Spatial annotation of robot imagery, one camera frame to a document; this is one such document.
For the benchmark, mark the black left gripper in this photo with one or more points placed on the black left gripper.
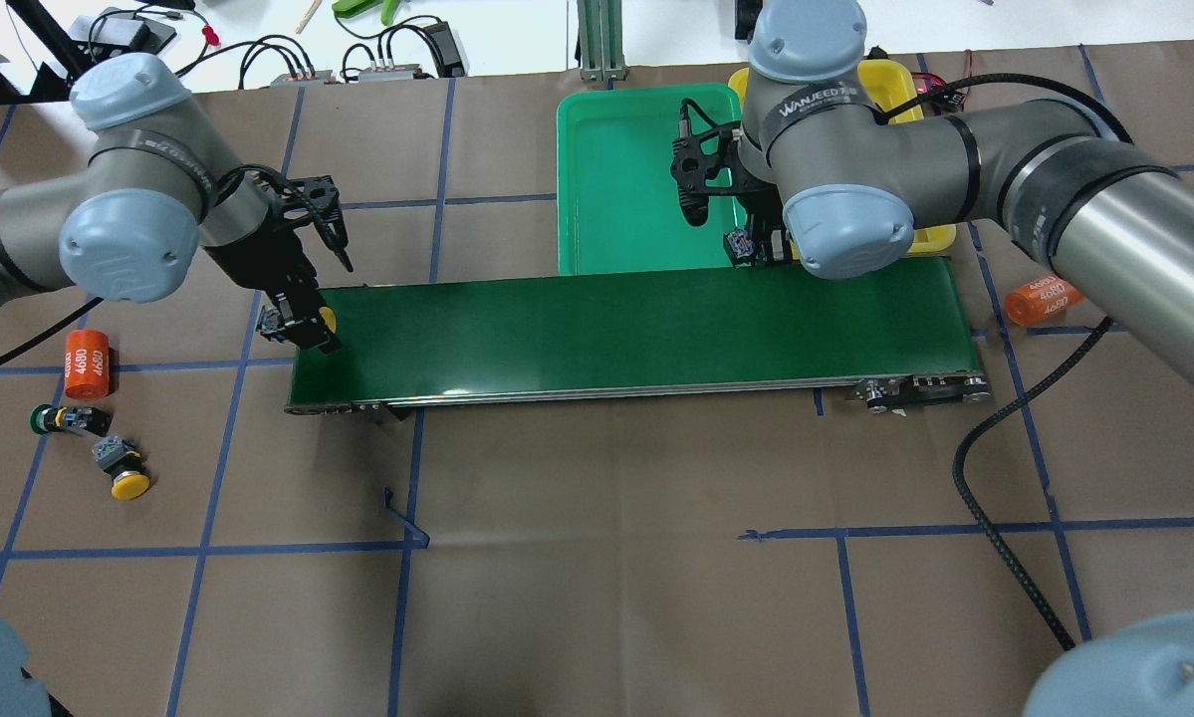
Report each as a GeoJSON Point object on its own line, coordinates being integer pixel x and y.
{"type": "Point", "coordinates": [256, 258]}

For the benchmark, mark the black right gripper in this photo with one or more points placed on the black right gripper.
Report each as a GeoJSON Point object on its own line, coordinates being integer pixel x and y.
{"type": "Point", "coordinates": [762, 212]}

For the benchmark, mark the green mushroom push button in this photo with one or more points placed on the green mushroom push button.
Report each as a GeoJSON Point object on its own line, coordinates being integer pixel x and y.
{"type": "Point", "coordinates": [747, 248]}

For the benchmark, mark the orange cylinder marked 4680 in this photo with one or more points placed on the orange cylinder marked 4680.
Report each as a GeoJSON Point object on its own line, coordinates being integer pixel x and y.
{"type": "Point", "coordinates": [87, 365]}

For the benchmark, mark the yellow push button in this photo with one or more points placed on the yellow push button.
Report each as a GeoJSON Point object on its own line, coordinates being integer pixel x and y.
{"type": "Point", "coordinates": [121, 460]}
{"type": "Point", "coordinates": [315, 331]}

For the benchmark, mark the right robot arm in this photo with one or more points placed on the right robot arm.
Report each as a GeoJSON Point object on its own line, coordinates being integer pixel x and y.
{"type": "Point", "coordinates": [849, 184]}

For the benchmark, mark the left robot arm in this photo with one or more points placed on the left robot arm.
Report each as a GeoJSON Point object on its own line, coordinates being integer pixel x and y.
{"type": "Point", "coordinates": [162, 183]}

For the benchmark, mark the green plastic tray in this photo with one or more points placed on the green plastic tray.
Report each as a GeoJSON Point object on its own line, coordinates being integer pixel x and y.
{"type": "Point", "coordinates": [618, 202]}

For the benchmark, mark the yellow plastic tray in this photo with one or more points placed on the yellow plastic tray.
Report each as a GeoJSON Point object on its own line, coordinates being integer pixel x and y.
{"type": "Point", "coordinates": [888, 84]}

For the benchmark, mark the green conveyor belt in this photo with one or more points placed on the green conveyor belt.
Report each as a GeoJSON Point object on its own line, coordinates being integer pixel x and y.
{"type": "Point", "coordinates": [895, 338]}

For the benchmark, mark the black power adapter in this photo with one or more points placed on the black power adapter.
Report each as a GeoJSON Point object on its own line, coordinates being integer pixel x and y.
{"type": "Point", "coordinates": [449, 60]}

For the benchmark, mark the aluminium frame post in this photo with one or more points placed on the aluminium frame post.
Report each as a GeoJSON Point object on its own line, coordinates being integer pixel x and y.
{"type": "Point", "coordinates": [600, 55]}

